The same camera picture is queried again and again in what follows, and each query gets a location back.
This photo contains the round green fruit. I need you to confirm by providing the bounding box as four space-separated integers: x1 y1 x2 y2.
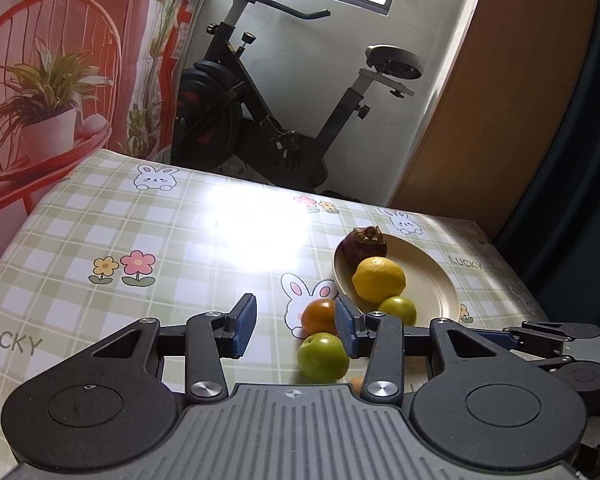
297 332 350 382
377 296 417 326

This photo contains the wooden cabinet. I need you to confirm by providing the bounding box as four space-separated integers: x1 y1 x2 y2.
387 0 600 241

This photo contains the round cream plate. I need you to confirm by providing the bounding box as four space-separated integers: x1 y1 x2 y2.
332 232 462 323

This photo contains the printed wall tapestry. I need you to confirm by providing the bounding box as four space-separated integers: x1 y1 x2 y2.
0 0 211 281

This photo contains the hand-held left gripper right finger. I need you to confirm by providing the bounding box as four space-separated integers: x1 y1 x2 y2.
334 295 488 403

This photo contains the orange green tangerine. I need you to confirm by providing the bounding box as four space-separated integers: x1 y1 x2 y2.
300 298 338 338

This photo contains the dark blue curtain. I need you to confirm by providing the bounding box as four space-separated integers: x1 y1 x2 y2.
492 0 600 331

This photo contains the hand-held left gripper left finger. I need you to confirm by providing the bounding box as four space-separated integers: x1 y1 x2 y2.
91 294 257 403

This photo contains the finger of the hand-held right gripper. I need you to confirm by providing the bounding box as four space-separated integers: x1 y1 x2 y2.
479 331 577 362
504 321 600 345

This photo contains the yellow lemon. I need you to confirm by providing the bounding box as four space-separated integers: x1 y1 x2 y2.
351 256 407 304

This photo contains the green checked tablecloth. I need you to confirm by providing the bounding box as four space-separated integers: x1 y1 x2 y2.
0 149 556 401

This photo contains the black exercise bike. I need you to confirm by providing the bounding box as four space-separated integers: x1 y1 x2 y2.
170 0 426 196

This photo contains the dark purple mangosteen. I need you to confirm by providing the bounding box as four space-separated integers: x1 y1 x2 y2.
341 226 387 270

